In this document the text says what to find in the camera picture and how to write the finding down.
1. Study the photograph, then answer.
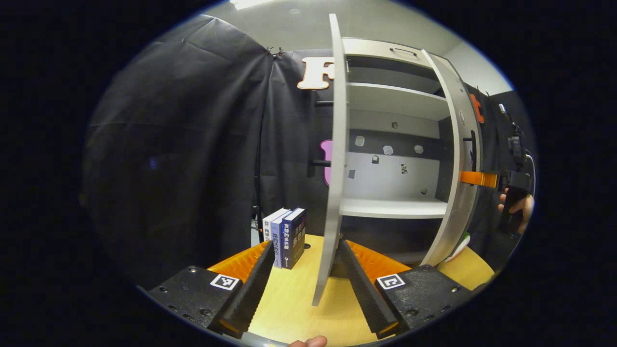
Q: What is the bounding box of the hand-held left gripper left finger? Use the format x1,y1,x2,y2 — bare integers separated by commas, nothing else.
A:
148,240,275,338

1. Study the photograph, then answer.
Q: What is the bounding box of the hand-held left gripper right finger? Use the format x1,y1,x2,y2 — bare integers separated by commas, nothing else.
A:
337,239,473,338

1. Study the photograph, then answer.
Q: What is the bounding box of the white cabinet door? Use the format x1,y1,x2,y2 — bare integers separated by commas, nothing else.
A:
422,48,484,267
308,13,349,307

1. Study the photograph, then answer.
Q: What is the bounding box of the white and grey cabinet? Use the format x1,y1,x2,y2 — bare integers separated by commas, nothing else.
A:
340,38,483,278

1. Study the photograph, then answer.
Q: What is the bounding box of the white cabinet drawer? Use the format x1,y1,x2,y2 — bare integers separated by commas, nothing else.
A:
343,38,437,68

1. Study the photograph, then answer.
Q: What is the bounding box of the light blue book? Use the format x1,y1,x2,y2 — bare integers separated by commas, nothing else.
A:
271,209,293,269

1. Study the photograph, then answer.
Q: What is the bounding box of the dark blue book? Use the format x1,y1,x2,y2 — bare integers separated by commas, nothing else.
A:
281,207,307,269

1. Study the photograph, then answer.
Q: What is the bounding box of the watermelon slice toy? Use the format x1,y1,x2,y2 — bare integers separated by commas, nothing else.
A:
443,233,471,263

